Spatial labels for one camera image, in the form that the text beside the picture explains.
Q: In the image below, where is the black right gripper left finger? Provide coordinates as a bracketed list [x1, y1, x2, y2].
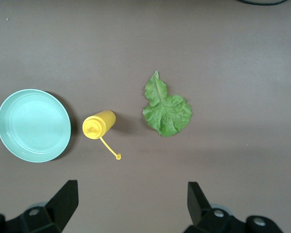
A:
[4, 180, 79, 233]

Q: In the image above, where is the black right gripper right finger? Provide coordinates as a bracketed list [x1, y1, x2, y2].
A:
[184, 182, 248, 233]

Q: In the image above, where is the yellow squeeze bottle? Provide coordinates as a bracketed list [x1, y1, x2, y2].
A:
[81, 110, 123, 161]

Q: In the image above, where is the green lettuce leaf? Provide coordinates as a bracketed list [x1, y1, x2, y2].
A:
[142, 70, 193, 138]

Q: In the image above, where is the mint green plate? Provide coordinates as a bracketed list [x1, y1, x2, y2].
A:
[0, 88, 72, 163]

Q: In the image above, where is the long looped black cable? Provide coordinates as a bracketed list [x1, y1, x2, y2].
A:
[237, 0, 289, 6]

